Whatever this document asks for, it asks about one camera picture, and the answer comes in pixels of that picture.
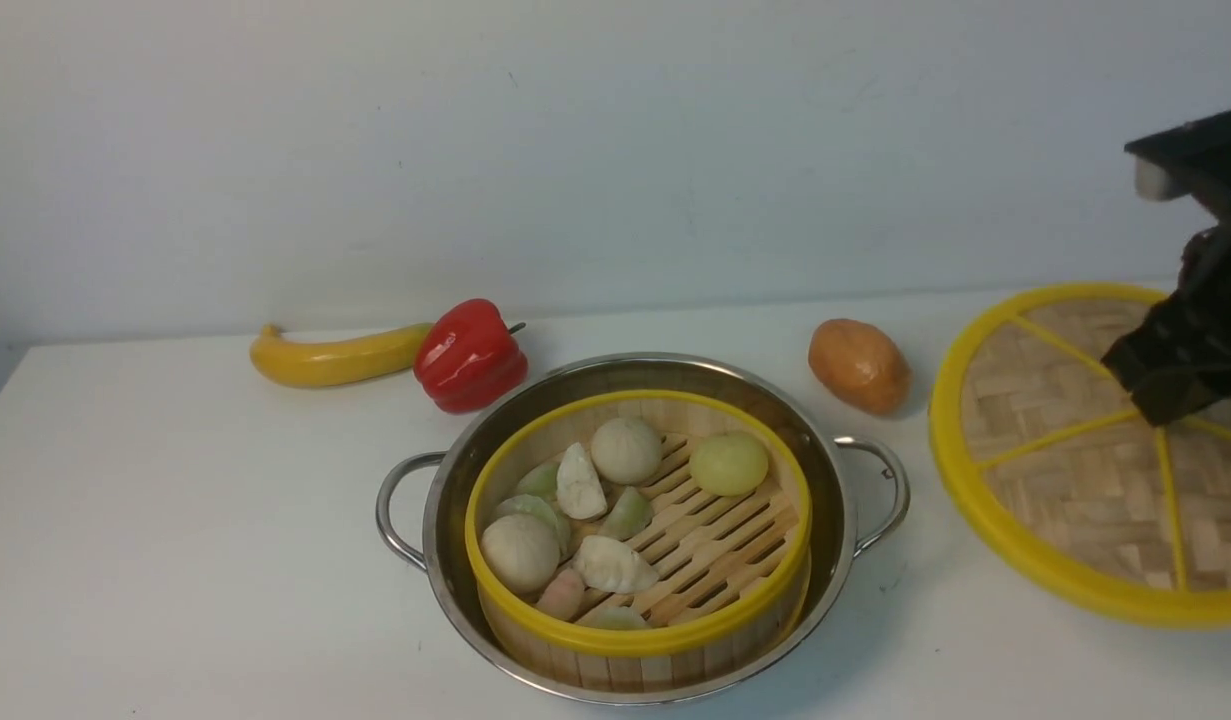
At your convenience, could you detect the stainless steel pot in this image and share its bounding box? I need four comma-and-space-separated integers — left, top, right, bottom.
374, 352, 908, 706

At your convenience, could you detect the pink dumpling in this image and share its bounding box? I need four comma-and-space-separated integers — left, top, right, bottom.
534, 567, 587, 623

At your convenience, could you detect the yellow woven bamboo steamer lid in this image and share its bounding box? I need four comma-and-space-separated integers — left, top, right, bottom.
929, 283, 1231, 628

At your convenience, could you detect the white round bun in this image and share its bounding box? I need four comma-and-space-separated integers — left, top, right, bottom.
588, 416, 664, 486
481, 514, 561, 594

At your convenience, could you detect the pale green dumpling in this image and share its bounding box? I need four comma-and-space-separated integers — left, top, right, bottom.
492, 495, 571, 558

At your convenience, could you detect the yellow rimmed bamboo steamer basket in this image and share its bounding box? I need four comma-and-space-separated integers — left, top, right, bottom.
464, 389, 812, 693

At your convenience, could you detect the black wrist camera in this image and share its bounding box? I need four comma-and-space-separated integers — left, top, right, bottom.
1124, 110, 1231, 224

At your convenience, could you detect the small green dumpling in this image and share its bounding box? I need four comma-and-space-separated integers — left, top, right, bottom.
515, 462, 560, 502

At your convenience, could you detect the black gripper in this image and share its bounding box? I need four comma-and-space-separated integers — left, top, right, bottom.
1101, 218, 1231, 427

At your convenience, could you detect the red bell pepper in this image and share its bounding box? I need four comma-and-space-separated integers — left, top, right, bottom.
412, 299, 529, 415

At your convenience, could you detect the yellow-green round bun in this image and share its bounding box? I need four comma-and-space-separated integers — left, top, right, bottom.
688, 430, 771, 497

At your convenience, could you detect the brown potato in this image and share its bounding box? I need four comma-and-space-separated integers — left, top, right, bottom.
808, 318, 913, 416

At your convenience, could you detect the yellow banana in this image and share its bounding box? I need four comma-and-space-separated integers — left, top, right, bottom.
249, 322, 435, 389

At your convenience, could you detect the light green dumpling at rim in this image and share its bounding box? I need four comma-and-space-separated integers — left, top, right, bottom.
577, 606, 652, 631

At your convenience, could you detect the white crescent dumpling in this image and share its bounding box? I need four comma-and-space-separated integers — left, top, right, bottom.
571, 537, 660, 594

